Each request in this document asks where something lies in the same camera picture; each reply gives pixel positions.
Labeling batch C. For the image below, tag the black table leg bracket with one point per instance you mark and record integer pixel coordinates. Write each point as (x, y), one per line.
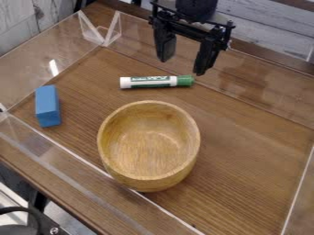
(37, 220)

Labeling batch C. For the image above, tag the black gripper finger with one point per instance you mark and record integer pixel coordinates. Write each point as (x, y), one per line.
(164, 40)
(205, 56)

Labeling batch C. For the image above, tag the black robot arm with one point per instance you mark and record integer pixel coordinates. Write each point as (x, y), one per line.
(192, 19)

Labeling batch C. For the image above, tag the green white marker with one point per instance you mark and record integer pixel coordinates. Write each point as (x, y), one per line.
(155, 81)

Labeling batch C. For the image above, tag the clear acrylic tray walls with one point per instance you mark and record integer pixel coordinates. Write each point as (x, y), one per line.
(249, 186)

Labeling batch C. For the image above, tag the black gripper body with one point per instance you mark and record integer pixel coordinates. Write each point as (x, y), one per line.
(193, 19)

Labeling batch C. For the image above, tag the brown wooden bowl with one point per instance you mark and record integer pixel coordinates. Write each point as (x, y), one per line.
(148, 143)

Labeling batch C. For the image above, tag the blue foam block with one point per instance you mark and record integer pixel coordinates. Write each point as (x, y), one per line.
(48, 106)

